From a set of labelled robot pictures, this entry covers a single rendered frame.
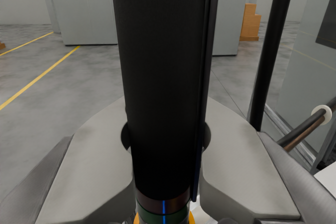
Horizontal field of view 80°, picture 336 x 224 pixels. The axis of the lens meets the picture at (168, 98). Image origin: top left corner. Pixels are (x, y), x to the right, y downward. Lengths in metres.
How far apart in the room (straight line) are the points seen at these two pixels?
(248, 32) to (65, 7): 6.26
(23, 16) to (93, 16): 7.25
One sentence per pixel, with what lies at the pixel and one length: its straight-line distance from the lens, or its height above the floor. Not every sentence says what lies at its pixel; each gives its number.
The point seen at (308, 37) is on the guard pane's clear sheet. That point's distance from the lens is 1.23.
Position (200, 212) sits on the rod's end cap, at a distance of 0.20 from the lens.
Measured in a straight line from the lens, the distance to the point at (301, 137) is 0.32.
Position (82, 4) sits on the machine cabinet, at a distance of 7.41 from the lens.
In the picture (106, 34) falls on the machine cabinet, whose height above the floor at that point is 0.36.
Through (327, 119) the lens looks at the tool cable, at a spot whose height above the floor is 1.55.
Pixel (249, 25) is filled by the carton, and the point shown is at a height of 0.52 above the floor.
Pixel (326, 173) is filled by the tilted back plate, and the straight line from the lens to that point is 0.66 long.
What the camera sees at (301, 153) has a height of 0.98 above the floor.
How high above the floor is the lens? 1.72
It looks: 29 degrees down
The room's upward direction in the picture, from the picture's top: straight up
